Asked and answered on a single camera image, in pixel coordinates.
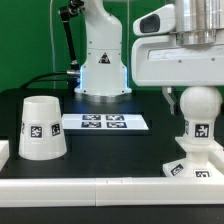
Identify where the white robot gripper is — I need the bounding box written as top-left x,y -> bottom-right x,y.
131,3 -> 224,115

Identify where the white lamp bulb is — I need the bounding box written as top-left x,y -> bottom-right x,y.
180,86 -> 223,145

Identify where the white lamp base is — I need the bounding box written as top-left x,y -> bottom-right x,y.
163,137 -> 223,178

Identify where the white lamp shade cone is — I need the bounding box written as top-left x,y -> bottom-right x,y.
19,96 -> 67,160

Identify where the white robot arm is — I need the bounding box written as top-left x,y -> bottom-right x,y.
131,0 -> 224,110

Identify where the white marker sheet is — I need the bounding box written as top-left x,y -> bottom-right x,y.
62,114 -> 148,130

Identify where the white right fence rail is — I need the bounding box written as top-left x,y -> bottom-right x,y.
214,155 -> 224,175

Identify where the white fence rail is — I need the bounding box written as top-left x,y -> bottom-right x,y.
0,140 -> 9,171
0,178 -> 224,207
214,155 -> 224,175

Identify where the white front fence rail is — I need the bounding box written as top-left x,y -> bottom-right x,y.
0,178 -> 224,207

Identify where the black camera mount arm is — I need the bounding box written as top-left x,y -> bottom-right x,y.
58,0 -> 84,70

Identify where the black cable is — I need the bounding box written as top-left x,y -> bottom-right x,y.
19,69 -> 81,89

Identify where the white hanging cable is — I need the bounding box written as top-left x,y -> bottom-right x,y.
49,0 -> 57,90

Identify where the white left fence rail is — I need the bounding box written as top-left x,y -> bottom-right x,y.
0,140 -> 9,171

